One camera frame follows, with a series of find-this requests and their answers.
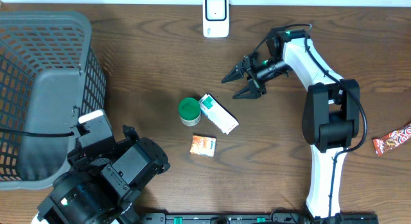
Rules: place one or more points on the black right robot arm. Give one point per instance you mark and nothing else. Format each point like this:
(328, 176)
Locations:
(331, 114)

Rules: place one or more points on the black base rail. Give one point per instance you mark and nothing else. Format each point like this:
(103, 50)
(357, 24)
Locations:
(281, 217)

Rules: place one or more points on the small orange snack packet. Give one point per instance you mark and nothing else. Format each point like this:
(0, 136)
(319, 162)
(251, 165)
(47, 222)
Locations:
(204, 146)

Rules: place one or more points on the red chocolate bar wrapper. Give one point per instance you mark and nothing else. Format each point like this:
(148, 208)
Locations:
(391, 140)

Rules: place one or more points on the white barcode scanner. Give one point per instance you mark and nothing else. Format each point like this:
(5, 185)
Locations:
(215, 18)

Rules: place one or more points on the white green carton box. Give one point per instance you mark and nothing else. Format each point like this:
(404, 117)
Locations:
(217, 114)

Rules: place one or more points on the green lid jar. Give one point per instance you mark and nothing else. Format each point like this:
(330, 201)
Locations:
(189, 111)

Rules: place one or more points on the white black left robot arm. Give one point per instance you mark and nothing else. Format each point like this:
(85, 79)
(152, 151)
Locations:
(104, 188)

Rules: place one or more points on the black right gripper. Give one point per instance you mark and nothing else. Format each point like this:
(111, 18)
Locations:
(254, 83)

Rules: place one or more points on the grey plastic basket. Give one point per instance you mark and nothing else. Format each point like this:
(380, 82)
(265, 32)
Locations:
(50, 77)

